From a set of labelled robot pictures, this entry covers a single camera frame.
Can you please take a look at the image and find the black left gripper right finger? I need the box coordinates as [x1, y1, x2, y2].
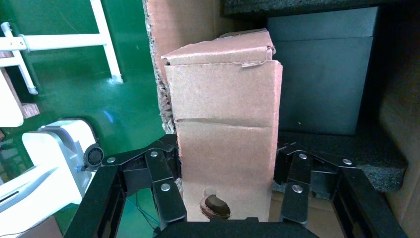
[273, 142, 408, 238]

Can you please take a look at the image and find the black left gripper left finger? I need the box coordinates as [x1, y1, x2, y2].
[64, 134, 188, 238]

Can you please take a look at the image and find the small cardboard box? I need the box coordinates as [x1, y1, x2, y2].
[160, 29, 283, 223]

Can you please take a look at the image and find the smooth black box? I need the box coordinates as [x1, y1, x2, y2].
[266, 6, 378, 136]

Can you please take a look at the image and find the large cardboard box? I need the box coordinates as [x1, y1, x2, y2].
[142, 0, 420, 238]

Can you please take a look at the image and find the black foam block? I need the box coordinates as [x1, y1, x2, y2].
[278, 130, 408, 193]
[222, 0, 420, 19]

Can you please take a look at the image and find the white robot chassis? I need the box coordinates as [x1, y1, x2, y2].
[0, 119, 105, 238]

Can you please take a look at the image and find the brown wooden board piece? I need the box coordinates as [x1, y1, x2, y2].
[20, 103, 41, 119]

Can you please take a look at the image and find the white rounded panel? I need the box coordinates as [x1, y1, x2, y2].
[0, 67, 25, 128]

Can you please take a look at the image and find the thin blue wire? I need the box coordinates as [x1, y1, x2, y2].
[130, 193, 160, 231]

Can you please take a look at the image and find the white metal frame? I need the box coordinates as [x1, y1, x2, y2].
[0, 0, 124, 96]

